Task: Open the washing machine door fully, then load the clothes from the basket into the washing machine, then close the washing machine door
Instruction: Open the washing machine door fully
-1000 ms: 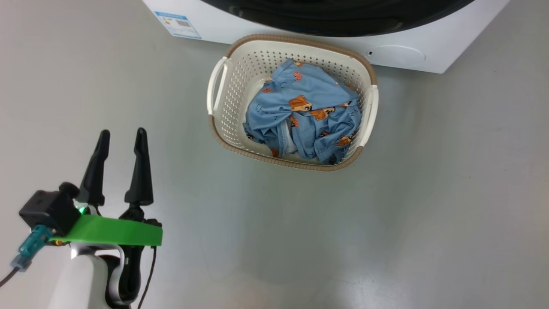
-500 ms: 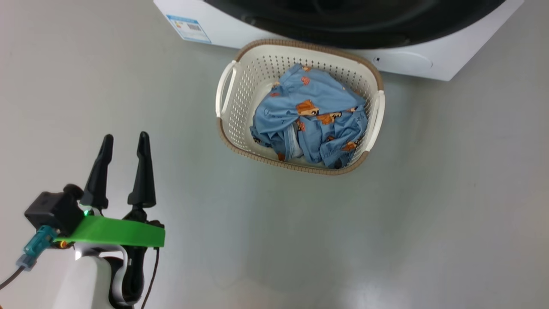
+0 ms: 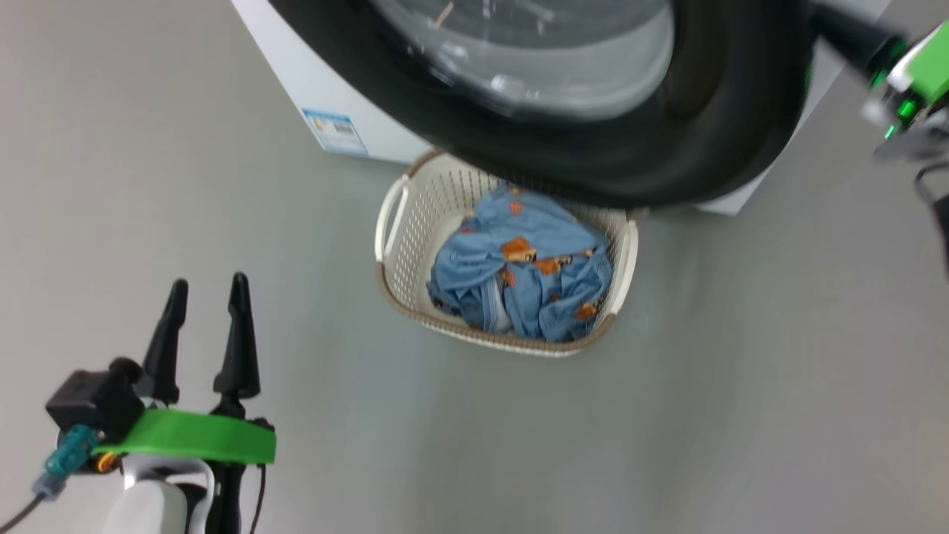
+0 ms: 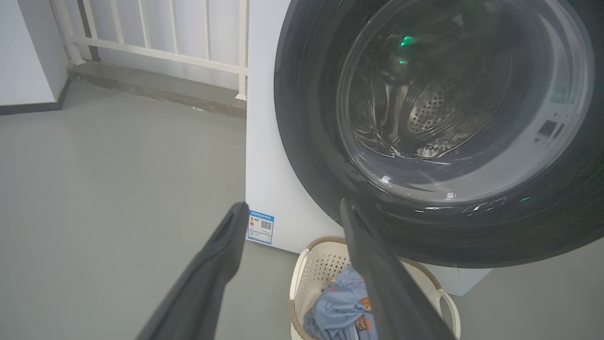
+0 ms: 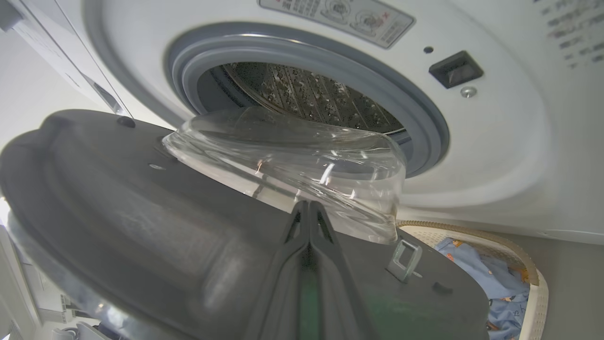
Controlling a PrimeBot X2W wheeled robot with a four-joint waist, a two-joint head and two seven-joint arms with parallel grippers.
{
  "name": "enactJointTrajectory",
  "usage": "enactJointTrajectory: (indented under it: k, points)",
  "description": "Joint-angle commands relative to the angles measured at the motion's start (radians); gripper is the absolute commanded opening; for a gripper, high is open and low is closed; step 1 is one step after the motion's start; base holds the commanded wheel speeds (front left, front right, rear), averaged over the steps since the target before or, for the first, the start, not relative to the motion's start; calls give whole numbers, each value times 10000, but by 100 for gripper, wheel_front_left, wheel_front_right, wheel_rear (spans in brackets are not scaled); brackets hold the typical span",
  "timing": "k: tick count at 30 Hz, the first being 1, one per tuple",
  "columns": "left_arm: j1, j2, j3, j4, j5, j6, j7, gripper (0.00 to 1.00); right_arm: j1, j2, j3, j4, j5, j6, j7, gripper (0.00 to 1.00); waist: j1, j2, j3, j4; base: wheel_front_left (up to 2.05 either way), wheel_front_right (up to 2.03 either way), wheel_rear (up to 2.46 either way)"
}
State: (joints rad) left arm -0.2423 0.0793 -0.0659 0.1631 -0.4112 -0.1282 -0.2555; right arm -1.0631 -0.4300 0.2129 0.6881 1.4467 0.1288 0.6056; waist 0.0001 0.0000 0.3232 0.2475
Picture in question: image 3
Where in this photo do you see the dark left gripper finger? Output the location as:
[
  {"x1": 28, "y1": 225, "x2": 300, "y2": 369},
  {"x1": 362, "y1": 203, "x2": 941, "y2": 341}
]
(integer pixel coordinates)
[
  {"x1": 143, "y1": 279, "x2": 189, "y2": 406},
  {"x1": 213, "y1": 272, "x2": 262, "y2": 418}
]

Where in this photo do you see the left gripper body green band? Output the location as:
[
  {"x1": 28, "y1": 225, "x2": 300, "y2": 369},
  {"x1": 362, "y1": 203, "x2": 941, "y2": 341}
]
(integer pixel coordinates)
[{"x1": 93, "y1": 400, "x2": 277, "y2": 534}]

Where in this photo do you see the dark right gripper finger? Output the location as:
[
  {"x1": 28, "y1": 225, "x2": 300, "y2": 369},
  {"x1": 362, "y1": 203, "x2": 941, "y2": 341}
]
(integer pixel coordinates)
[{"x1": 808, "y1": 0, "x2": 910, "y2": 84}]

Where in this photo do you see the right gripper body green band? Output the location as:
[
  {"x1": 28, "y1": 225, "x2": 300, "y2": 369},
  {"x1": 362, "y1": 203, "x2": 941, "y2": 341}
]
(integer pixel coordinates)
[{"x1": 860, "y1": 21, "x2": 949, "y2": 161}]

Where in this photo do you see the black round washing machine door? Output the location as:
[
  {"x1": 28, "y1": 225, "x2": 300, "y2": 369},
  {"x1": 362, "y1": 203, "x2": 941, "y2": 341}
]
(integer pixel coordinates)
[{"x1": 267, "y1": 0, "x2": 814, "y2": 211}]

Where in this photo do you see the blue bear print garment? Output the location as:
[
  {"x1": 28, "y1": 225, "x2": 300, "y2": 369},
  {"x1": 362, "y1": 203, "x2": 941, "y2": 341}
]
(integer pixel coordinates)
[{"x1": 426, "y1": 184, "x2": 615, "y2": 344}]

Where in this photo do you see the cream plastic laundry basket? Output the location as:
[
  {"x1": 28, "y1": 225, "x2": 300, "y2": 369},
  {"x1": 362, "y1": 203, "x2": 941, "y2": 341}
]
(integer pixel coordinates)
[{"x1": 374, "y1": 148, "x2": 640, "y2": 359}]

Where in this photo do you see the white washing machine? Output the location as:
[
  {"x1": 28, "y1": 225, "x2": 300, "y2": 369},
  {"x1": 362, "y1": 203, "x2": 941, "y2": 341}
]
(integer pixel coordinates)
[{"x1": 230, "y1": 0, "x2": 892, "y2": 217}]

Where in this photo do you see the blue energy label sticker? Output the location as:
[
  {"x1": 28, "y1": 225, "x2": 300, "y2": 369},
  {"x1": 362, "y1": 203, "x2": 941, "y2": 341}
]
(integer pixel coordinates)
[{"x1": 302, "y1": 108, "x2": 369, "y2": 157}]

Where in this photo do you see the teal left camera connector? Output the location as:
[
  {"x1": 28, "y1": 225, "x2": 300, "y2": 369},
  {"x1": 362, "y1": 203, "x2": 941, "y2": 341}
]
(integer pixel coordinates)
[{"x1": 31, "y1": 424, "x2": 102, "y2": 502}]

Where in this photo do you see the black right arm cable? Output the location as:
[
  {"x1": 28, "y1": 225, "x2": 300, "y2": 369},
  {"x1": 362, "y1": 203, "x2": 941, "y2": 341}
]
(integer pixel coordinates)
[{"x1": 913, "y1": 162, "x2": 949, "y2": 284}]

